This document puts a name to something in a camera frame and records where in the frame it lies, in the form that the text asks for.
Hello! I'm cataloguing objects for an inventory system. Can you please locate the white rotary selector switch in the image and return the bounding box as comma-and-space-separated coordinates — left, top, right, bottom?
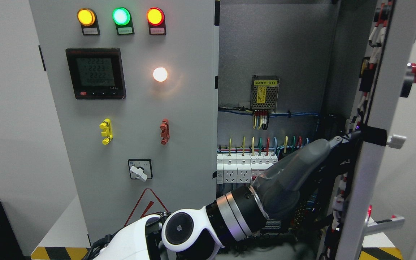
128, 159, 153, 182

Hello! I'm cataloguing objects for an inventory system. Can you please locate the metal mesh power supply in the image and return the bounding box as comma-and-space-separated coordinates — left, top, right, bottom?
250, 75, 280, 111

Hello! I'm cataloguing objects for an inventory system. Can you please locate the yellow terminal connector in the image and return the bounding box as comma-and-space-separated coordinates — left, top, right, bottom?
99, 118, 113, 145

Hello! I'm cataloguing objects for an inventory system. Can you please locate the yellow indicator light left door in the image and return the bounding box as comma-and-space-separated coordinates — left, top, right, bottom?
77, 8, 96, 26

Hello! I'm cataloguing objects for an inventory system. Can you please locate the green indicator light left door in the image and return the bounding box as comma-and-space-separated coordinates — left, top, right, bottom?
112, 7, 131, 26

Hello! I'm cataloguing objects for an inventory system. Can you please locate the grey cabinet door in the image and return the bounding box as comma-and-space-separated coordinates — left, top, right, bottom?
335, 0, 416, 260
29, 0, 218, 242

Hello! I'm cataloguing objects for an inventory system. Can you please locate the white rotary switch right door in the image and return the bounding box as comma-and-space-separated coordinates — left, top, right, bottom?
360, 124, 407, 150

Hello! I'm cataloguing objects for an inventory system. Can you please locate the red emergency stop button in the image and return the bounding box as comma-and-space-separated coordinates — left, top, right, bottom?
400, 62, 416, 98

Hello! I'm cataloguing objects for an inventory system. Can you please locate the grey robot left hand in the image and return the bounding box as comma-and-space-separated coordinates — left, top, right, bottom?
247, 130, 362, 220

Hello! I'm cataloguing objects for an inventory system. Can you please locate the red indicator light left door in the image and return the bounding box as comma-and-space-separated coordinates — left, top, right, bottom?
147, 7, 165, 26

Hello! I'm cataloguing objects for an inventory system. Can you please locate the red electric hazard warning sticker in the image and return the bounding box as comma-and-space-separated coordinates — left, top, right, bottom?
123, 188, 170, 226

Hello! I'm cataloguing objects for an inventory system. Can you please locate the white glowing indicator light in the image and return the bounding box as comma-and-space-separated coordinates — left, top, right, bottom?
152, 66, 168, 82

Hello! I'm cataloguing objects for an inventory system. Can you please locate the black digital power meter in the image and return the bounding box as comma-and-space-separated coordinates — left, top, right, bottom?
65, 48, 126, 99

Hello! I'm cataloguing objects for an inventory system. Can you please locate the silver door handle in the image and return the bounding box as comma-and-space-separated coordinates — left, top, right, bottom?
363, 215, 406, 236

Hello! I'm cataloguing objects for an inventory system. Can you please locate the white socket breaker row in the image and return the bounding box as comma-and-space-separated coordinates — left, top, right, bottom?
216, 153, 278, 184

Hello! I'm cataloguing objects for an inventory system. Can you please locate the red terminal connector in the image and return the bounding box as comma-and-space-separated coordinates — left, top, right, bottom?
160, 118, 170, 145

